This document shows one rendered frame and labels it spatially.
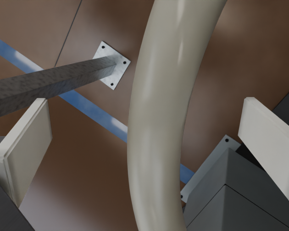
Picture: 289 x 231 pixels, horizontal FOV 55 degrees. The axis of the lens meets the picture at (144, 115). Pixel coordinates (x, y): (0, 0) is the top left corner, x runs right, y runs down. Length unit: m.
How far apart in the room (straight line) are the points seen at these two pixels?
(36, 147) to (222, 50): 1.34
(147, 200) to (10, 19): 1.86
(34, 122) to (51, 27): 1.63
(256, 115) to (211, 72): 1.30
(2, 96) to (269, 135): 0.82
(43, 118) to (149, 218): 0.09
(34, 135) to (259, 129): 0.13
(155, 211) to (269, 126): 0.08
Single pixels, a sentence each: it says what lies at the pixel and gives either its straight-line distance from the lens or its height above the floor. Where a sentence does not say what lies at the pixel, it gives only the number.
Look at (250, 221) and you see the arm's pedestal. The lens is 1.14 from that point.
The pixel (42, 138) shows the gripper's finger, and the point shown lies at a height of 1.33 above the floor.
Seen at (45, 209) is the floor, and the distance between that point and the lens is 2.32.
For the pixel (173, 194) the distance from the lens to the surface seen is 0.16.
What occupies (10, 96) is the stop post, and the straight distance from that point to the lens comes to 0.92.
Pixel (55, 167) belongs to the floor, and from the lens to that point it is 2.05.
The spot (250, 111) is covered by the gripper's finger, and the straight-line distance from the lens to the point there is 0.19.
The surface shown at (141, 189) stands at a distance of 0.16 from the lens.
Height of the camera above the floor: 1.45
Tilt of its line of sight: 65 degrees down
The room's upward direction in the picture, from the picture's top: 133 degrees counter-clockwise
